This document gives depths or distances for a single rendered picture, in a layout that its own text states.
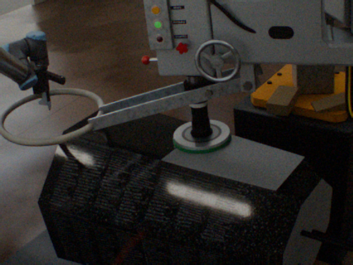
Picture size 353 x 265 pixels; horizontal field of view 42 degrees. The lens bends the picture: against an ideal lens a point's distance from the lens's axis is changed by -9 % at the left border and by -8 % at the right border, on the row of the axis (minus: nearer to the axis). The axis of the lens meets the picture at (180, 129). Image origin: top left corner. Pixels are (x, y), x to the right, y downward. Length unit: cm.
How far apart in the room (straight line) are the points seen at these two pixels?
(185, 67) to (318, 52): 45
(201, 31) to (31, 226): 185
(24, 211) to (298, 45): 217
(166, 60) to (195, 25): 17
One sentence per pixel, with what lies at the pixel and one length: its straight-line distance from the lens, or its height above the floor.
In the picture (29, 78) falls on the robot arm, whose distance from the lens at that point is 203.
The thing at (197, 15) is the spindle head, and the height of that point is 134.
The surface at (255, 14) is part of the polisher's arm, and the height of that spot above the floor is 134.
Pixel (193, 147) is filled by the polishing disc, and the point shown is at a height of 85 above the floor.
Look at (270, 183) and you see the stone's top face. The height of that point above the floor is 82.
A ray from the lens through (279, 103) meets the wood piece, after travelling 210.
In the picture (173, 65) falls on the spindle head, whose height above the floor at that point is 117.
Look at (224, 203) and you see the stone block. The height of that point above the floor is 76.
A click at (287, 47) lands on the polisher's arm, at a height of 123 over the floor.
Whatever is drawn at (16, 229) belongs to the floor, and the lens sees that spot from 304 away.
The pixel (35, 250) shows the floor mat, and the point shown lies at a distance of 280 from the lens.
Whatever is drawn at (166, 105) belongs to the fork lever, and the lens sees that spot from 177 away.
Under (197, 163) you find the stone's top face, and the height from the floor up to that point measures 82.
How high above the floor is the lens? 174
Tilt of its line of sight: 28 degrees down
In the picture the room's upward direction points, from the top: 7 degrees counter-clockwise
